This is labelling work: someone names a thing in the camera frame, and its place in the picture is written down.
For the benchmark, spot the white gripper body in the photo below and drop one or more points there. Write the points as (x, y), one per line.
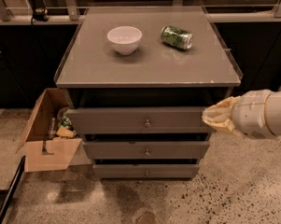
(251, 113)

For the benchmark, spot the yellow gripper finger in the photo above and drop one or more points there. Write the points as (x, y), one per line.
(227, 126)
(221, 111)

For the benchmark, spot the grey top drawer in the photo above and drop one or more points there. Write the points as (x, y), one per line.
(138, 120)

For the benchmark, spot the grey drawer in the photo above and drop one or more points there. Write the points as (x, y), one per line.
(118, 171)
(138, 120)
(146, 150)

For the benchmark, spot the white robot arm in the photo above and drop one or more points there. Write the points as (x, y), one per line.
(272, 113)

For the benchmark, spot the grey middle drawer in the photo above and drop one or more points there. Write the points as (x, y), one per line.
(146, 150)

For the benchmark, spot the grey bottom drawer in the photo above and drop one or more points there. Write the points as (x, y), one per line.
(118, 171)

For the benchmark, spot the grey drawer cabinet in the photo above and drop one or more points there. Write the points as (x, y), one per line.
(94, 75)

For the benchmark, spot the green soda can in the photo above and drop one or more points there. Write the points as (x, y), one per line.
(176, 37)

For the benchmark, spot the white ceramic bowl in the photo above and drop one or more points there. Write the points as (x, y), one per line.
(125, 39)

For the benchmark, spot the green chip bag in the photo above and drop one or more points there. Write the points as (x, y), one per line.
(63, 120)

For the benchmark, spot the yellow sponge in box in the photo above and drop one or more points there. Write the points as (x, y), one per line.
(64, 132)

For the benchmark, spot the clear plastic bottle in box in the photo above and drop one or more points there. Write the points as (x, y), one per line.
(52, 128)

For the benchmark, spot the cardboard box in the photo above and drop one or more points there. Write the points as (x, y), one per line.
(42, 153)

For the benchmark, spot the small black device on ledge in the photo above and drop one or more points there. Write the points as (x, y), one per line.
(40, 14)

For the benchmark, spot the black bar on floor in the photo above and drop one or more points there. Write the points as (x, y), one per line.
(6, 195)

